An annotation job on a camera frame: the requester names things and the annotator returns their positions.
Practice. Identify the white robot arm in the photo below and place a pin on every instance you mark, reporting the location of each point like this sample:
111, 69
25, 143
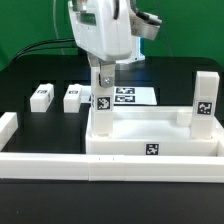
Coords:
104, 29

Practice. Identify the white desk tabletop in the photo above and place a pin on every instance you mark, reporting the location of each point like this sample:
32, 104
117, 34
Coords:
154, 130

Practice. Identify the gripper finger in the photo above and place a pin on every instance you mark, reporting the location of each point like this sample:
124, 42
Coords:
94, 66
107, 74

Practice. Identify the fiducial marker sheet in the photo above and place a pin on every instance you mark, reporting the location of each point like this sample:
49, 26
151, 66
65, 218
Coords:
122, 96

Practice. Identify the white U-shaped obstacle fence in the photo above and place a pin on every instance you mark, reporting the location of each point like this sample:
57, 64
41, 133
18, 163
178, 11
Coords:
106, 168

